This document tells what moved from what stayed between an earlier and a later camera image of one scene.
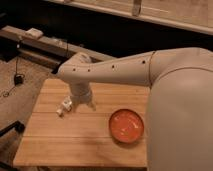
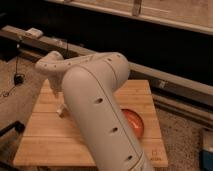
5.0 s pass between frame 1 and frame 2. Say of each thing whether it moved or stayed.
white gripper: moved
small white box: stayed
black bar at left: stayed
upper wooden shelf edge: stayed
